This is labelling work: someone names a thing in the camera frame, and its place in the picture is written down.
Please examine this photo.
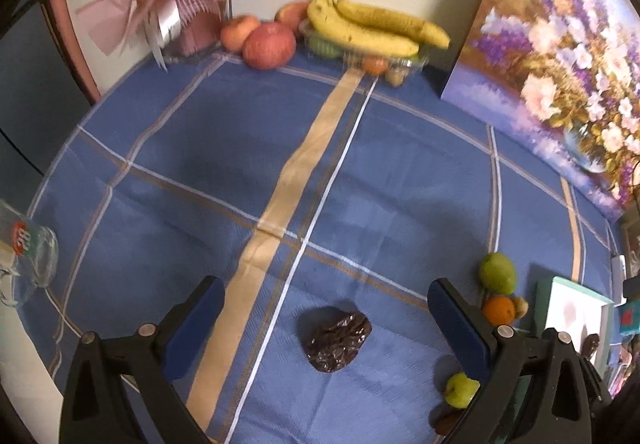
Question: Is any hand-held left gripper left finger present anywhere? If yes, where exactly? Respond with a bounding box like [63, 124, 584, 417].
[59, 275, 226, 444]

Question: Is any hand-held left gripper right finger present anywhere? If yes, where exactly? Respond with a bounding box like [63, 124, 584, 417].
[427, 277, 608, 444]

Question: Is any white tray with teal rim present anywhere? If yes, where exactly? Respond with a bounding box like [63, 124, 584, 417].
[535, 275, 615, 375]

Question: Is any orange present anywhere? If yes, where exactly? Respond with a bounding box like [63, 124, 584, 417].
[482, 295, 517, 327]

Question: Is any small green apple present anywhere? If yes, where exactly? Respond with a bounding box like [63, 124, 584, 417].
[445, 372, 481, 409]

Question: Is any dark wrinkled dried date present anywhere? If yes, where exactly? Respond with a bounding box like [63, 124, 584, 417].
[299, 307, 373, 373]

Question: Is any blue plaid tablecloth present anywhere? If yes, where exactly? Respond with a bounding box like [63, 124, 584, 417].
[22, 49, 626, 444]

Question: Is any teal box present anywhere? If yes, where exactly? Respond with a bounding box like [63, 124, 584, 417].
[620, 299, 640, 336]

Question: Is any clear glass mug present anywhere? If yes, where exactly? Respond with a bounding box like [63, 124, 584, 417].
[0, 199, 59, 307]

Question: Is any clear plastic container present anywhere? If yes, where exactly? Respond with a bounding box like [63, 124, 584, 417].
[299, 19, 432, 80]

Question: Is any large red apple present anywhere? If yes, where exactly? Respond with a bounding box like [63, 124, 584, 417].
[242, 22, 297, 71]

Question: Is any flower painting canvas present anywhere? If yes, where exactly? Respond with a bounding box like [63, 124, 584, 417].
[440, 0, 640, 220]

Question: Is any red yellow apple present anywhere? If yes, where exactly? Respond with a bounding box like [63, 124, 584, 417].
[274, 0, 311, 38]
[220, 14, 262, 52]

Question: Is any green pear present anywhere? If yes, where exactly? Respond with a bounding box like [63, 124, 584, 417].
[307, 35, 343, 59]

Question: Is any yellow banana bunch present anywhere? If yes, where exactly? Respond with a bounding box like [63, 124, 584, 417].
[306, 0, 452, 58]

